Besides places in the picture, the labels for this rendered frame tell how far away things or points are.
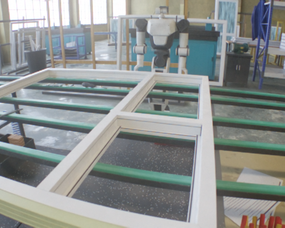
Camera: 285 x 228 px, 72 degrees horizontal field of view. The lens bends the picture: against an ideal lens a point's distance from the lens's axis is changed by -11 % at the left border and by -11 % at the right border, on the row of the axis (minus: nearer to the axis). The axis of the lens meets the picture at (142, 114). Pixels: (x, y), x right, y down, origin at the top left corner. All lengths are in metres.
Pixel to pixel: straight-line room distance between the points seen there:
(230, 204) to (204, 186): 0.41
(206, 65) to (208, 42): 0.54
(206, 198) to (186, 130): 0.44
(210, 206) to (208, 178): 0.11
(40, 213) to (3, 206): 0.13
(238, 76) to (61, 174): 4.83
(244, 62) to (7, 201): 4.98
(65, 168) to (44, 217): 0.18
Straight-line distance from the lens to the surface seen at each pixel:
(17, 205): 0.61
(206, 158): 0.72
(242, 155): 1.34
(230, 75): 5.18
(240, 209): 1.00
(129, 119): 0.99
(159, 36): 2.20
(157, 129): 0.97
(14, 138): 1.42
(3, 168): 1.30
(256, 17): 6.03
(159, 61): 2.26
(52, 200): 0.59
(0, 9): 10.46
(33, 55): 5.90
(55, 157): 0.87
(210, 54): 5.31
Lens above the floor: 1.33
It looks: 23 degrees down
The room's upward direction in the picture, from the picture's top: straight up
